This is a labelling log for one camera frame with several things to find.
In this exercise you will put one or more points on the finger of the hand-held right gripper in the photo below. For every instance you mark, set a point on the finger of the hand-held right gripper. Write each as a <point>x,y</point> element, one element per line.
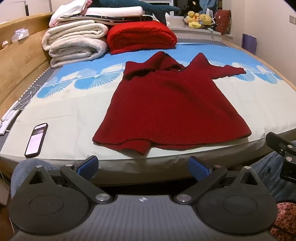
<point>278,142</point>

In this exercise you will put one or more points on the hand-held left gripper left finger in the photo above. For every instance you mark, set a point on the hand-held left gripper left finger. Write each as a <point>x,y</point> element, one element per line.
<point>87,167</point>

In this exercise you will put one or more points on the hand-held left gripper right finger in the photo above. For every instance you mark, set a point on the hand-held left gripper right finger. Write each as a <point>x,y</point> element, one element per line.
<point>198,169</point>

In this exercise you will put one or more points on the dark red knit sweater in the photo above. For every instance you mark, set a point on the dark red knit sweater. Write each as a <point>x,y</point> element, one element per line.
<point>166,104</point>

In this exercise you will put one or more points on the person's right leg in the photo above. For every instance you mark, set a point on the person's right leg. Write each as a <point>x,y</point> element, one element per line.
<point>268,176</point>

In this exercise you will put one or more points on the person's leg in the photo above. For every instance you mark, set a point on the person's leg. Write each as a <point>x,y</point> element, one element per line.
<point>25,170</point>
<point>268,176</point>

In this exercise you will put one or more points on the floral patterned cloth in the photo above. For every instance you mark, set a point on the floral patterned cloth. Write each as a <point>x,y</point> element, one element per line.
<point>285,220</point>

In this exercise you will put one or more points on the black smartphone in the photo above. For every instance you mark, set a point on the black smartphone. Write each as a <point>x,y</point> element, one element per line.
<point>36,140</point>

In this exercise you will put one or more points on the person's left leg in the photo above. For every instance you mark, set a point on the person's left leg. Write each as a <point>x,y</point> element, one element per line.
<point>25,170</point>

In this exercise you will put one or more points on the blue and white bed sheet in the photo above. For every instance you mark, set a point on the blue and white bed sheet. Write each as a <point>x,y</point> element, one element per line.
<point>69,102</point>

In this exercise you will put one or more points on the white power strip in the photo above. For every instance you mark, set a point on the white power strip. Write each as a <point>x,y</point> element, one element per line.
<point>8,117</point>

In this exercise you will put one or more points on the purple folder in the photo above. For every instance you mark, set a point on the purple folder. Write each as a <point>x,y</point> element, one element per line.
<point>249,44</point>

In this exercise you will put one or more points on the dark red cushion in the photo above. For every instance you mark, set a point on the dark red cushion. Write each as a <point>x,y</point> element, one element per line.
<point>223,20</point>

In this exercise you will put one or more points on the red folded blanket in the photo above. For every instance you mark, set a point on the red folded blanket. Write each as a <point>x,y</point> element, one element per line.
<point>141,37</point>

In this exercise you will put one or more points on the small figurine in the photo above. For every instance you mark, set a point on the small figurine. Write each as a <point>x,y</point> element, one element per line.
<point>5,44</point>

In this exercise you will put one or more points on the clear tissue packet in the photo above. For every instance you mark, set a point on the clear tissue packet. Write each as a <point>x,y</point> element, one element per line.
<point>20,33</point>

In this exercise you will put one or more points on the black studded white cloth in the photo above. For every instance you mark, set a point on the black studded white cloth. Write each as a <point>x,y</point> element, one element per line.
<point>108,19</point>

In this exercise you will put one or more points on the white and pink folded cloth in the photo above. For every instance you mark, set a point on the white and pink folded cloth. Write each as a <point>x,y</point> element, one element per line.
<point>69,10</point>

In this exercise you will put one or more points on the teal shark plush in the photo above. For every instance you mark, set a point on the teal shark plush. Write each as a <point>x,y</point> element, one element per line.
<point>152,9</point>

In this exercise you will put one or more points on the wooden bed frame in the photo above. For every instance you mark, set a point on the wooden bed frame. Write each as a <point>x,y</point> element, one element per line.
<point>20,67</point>

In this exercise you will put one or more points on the wall socket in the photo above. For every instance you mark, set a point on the wall socket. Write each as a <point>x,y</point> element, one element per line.
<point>293,19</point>

